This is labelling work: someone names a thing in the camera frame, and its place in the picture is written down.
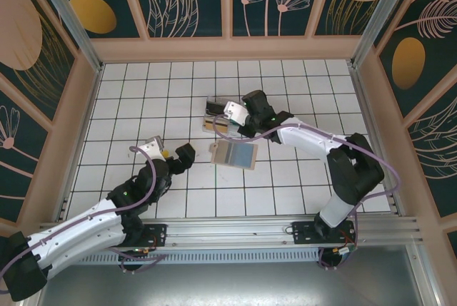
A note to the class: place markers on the beige leather card holder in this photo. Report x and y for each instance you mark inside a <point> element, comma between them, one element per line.
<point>223,152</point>

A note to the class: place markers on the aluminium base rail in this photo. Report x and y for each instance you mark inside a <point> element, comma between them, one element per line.
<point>232,231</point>

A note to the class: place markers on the aluminium table edge rail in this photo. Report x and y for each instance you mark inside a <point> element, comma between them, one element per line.
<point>79,142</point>
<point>373,142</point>

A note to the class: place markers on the aluminium frame post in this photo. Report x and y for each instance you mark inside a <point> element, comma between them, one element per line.
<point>69,17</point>
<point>383,17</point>

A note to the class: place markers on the grey metal panel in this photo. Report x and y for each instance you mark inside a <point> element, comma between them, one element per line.
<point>232,284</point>

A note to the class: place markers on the clear acrylic card organizer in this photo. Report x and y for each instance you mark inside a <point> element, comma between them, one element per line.
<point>210,117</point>

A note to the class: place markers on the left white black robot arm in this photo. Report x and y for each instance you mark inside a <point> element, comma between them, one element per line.
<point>71,234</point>

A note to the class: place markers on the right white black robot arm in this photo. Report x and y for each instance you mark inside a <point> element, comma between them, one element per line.
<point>307,138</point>

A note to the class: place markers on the gold card with black stripe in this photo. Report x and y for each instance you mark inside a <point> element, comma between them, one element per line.
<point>223,128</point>

